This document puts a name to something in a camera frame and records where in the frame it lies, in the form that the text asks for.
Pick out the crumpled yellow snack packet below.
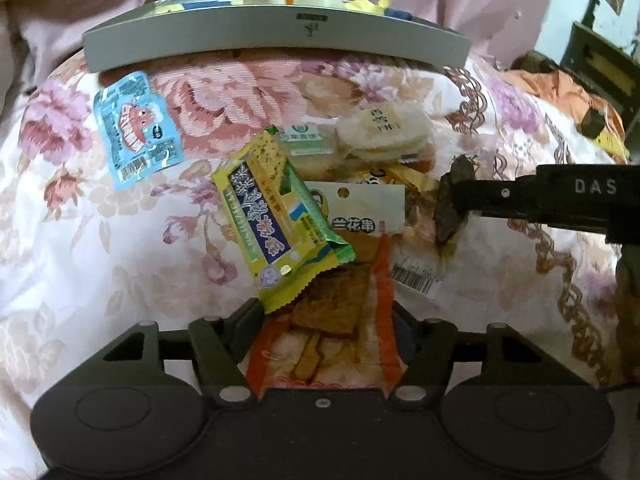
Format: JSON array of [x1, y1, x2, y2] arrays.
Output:
[[344, 0, 392, 15]]

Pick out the clear barcode snack packet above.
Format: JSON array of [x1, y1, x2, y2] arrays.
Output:
[[389, 259, 447, 297]]

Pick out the clear cake packet green label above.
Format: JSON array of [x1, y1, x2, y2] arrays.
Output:
[[277, 124, 343, 173]]

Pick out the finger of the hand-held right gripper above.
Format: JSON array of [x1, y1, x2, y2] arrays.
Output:
[[450, 164, 543, 222]]

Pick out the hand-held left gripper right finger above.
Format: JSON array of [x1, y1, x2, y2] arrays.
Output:
[[390, 301, 551, 409]]

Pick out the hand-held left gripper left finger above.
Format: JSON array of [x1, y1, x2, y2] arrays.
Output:
[[90, 299, 263, 408]]

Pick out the grey rectangular tray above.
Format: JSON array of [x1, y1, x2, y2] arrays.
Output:
[[81, 0, 472, 73]]

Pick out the floral blanket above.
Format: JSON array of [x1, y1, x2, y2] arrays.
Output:
[[0, 45, 640, 480]]

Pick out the orange edged tofu snack packet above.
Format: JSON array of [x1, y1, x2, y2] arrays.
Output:
[[244, 179, 407, 397]]

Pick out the dark brown snack packet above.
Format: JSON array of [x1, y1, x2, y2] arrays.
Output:
[[434, 155, 477, 248]]

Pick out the yellow green cracker packet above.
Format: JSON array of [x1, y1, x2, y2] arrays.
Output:
[[211, 125, 357, 315]]

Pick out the orange yellow snack packet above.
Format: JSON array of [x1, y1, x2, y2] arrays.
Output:
[[350, 159, 438, 198]]

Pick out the blue cartoon snack packet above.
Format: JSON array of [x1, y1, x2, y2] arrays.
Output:
[[93, 71, 185, 192]]

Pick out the round rice cracker packet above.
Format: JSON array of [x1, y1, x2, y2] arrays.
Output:
[[334, 101, 435, 162]]

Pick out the black metal machine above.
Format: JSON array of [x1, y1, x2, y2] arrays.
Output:
[[559, 0, 640, 142]]

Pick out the orange cloth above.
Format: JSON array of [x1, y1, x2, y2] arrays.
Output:
[[500, 66, 632, 163]]

